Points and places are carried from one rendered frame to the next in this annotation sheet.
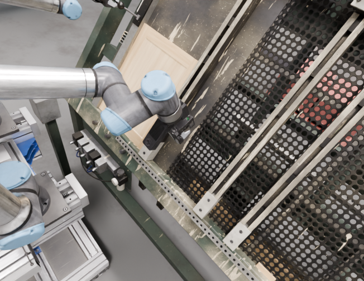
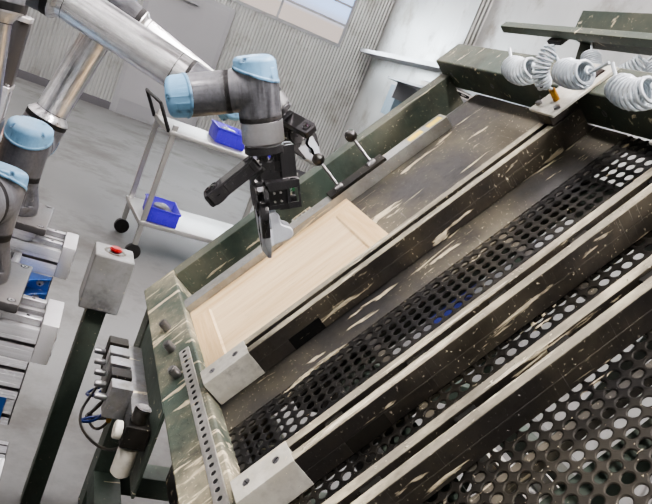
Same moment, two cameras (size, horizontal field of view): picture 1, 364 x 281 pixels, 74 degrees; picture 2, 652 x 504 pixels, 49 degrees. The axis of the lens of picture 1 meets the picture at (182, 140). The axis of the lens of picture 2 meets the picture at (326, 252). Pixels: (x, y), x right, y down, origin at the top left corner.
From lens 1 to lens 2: 0.97 m
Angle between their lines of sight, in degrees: 46
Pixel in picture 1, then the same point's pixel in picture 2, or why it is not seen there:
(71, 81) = (163, 47)
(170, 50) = (363, 230)
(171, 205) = (192, 482)
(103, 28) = not seen: hidden behind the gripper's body
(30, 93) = (114, 32)
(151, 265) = not seen: outside the picture
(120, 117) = (187, 77)
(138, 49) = (314, 231)
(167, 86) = (262, 58)
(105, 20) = not seen: hidden behind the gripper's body
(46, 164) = (10, 460)
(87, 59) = (226, 242)
